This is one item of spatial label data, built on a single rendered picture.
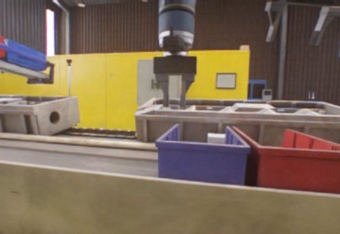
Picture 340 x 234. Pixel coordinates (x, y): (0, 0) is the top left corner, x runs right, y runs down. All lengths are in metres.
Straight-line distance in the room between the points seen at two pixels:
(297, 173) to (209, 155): 0.17
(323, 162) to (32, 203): 0.65
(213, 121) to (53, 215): 0.63
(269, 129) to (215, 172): 0.53
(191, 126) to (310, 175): 0.53
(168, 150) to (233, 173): 0.14
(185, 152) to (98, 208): 0.24
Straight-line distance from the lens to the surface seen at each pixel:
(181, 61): 0.56
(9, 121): 1.38
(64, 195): 0.52
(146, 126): 0.87
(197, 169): 0.39
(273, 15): 0.65
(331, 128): 0.99
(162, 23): 0.58
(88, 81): 3.84
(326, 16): 0.72
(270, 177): 0.42
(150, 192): 0.42
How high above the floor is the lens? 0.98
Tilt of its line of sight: 5 degrees down
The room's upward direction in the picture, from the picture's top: 1 degrees clockwise
